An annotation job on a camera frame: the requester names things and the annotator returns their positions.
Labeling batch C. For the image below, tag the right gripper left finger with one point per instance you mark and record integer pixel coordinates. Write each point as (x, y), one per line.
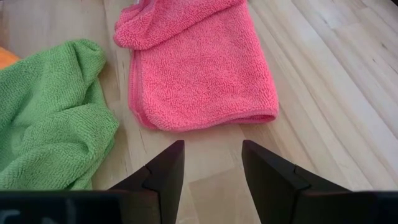
(93, 205)

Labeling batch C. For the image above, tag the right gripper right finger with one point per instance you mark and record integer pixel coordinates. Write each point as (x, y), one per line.
(311, 205)

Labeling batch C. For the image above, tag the pink microfiber towel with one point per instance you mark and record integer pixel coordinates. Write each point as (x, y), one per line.
(202, 77)

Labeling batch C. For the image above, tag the green microfiber towel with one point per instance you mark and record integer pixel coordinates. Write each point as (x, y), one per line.
(56, 124)

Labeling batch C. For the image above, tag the orange microfiber towel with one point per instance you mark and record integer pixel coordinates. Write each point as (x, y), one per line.
(7, 59)

